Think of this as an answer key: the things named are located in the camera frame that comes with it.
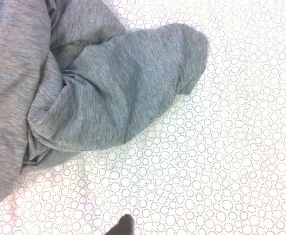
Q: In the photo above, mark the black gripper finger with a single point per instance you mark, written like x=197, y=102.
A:
x=125, y=226

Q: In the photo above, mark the white circle-print bedsheet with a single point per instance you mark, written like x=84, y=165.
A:
x=230, y=147

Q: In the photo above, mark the grey heathered garment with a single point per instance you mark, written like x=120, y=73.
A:
x=89, y=98

